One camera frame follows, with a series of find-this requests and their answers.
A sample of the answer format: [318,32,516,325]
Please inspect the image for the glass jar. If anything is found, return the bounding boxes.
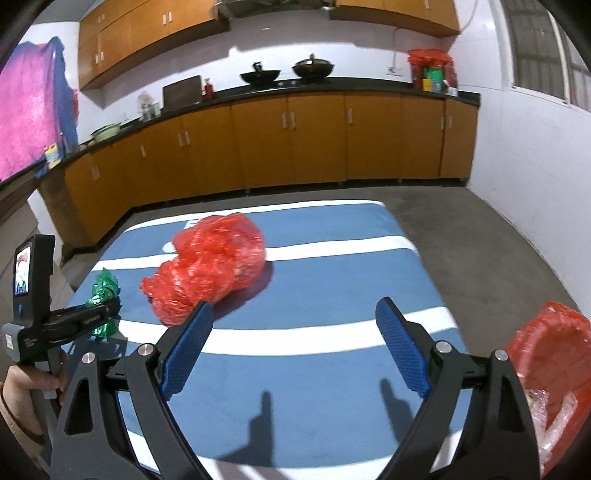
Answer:
[137,92,162,120]

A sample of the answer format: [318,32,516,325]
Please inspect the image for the brown cutting board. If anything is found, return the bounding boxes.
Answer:
[163,75,204,108]

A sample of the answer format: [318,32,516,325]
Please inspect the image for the green plastic wrapper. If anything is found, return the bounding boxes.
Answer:
[85,268,122,340]

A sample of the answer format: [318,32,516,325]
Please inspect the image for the blue white striped blanket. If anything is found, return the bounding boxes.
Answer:
[60,200,467,480]

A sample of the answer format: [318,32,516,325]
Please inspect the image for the black open wok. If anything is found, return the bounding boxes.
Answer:
[239,61,282,86]

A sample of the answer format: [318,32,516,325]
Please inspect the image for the wooden base cabinets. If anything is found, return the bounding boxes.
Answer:
[64,90,478,245]

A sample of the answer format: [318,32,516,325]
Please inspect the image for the barred window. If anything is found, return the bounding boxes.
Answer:
[501,0,591,109]

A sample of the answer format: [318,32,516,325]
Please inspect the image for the black kitchen countertop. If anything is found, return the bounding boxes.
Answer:
[37,78,481,171]

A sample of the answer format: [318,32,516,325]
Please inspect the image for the person's left forearm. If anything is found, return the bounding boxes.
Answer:
[0,392,47,462]

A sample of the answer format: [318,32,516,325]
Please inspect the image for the red plastic bin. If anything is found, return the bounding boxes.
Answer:
[505,301,591,478]

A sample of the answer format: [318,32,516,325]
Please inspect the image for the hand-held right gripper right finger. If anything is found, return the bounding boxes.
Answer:
[375,296,541,480]

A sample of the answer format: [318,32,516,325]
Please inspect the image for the red plastic bag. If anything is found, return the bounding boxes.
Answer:
[141,213,266,326]

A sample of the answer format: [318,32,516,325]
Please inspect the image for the black wok with lid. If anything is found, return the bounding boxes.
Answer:
[291,54,335,81]

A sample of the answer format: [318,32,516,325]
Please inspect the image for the person's left hand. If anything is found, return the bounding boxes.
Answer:
[0,367,69,444]

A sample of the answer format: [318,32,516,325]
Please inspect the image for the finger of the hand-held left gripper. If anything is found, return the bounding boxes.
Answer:
[46,298,123,326]
[58,311,122,344]

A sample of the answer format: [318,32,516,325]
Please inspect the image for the white wall cable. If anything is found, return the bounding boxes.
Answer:
[455,0,477,33]

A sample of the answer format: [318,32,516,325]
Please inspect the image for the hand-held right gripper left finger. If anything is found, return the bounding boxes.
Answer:
[48,300,215,480]

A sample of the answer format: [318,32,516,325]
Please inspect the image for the pink hanging cloth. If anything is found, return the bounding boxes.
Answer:
[0,41,58,181]

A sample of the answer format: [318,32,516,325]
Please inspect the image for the green basin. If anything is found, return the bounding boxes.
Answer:
[90,122,123,143]

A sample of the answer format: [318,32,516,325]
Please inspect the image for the short wooden wall cabinets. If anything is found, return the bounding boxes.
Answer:
[329,0,461,37]

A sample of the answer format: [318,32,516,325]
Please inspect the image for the long wooden wall cabinets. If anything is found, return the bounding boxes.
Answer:
[78,0,230,90]

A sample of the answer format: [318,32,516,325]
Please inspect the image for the steel range hood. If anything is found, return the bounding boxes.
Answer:
[215,0,338,14]

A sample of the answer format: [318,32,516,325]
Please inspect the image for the red bag on boxes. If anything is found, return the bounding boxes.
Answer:
[407,48,452,70]

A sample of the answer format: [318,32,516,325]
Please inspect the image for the blue hanging cloth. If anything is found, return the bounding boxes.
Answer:
[46,36,80,153]

